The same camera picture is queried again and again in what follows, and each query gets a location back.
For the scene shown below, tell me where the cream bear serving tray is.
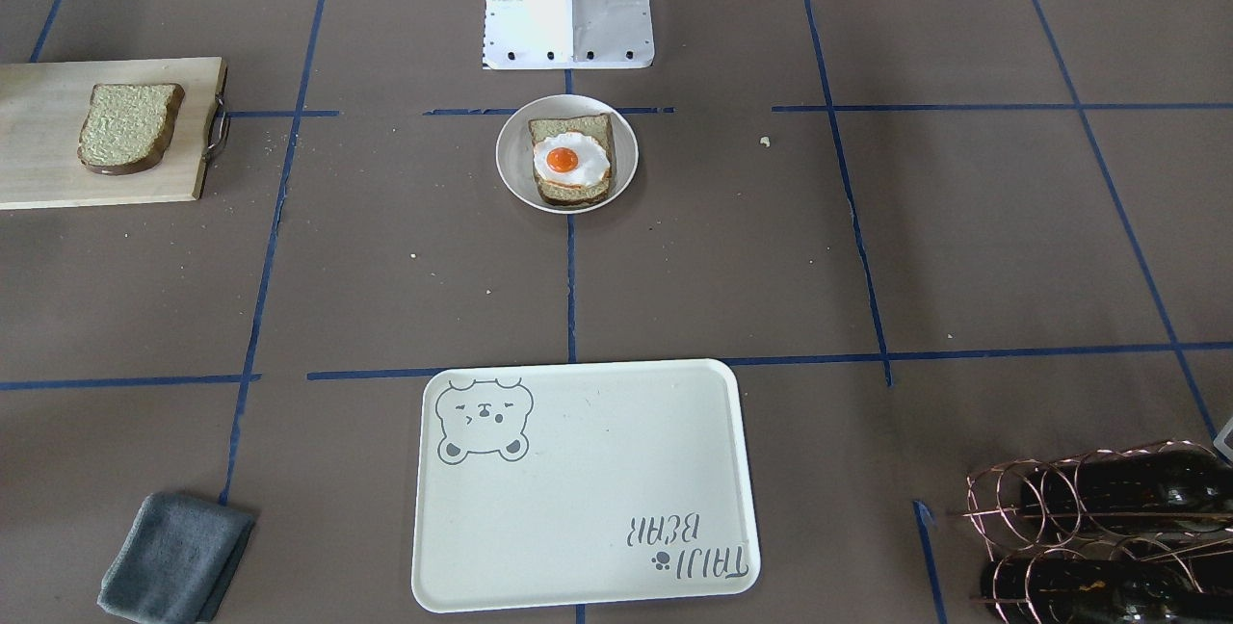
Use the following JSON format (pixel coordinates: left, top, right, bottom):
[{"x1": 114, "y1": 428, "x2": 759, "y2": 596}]
[{"x1": 411, "y1": 359, "x2": 762, "y2": 612}]

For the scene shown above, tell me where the fried egg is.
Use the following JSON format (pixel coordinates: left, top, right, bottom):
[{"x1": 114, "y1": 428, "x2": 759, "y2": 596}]
[{"x1": 531, "y1": 131, "x2": 612, "y2": 187}]

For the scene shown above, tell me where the bread slice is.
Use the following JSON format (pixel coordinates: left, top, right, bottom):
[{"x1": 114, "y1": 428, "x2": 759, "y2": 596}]
[
  {"x1": 528, "y1": 113, "x2": 614, "y2": 207},
  {"x1": 76, "y1": 83, "x2": 185, "y2": 175}
]

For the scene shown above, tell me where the grey folded cloth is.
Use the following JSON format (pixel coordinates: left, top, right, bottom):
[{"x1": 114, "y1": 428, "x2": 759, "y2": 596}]
[{"x1": 96, "y1": 492, "x2": 256, "y2": 623}]

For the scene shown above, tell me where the dark glass bottle upper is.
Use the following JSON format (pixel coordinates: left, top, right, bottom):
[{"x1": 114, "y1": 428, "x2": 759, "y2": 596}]
[{"x1": 1018, "y1": 448, "x2": 1232, "y2": 536}]

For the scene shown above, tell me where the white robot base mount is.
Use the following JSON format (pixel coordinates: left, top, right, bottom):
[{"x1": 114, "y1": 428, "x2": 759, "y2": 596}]
[{"x1": 482, "y1": 0, "x2": 656, "y2": 70}]

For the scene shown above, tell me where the copper wire bottle rack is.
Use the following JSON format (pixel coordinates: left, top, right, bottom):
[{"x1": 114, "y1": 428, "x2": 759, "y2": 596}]
[{"x1": 963, "y1": 440, "x2": 1231, "y2": 597}]

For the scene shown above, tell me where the dark glass bottle lower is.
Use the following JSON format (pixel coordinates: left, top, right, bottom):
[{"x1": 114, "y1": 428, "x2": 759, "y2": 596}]
[{"x1": 978, "y1": 557, "x2": 1232, "y2": 623}]

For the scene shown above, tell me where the dark glass bottle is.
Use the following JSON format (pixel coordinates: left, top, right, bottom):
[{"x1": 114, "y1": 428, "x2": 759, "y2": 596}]
[
  {"x1": 978, "y1": 557, "x2": 1232, "y2": 623},
  {"x1": 1018, "y1": 448, "x2": 1232, "y2": 536}
]

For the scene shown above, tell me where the wooden cutting board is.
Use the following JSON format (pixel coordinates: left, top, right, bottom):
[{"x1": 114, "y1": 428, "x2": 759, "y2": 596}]
[{"x1": 1, "y1": 57, "x2": 227, "y2": 210}]

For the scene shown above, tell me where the white round plate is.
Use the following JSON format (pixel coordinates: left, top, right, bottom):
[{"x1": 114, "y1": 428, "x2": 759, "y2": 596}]
[{"x1": 496, "y1": 94, "x2": 642, "y2": 215}]

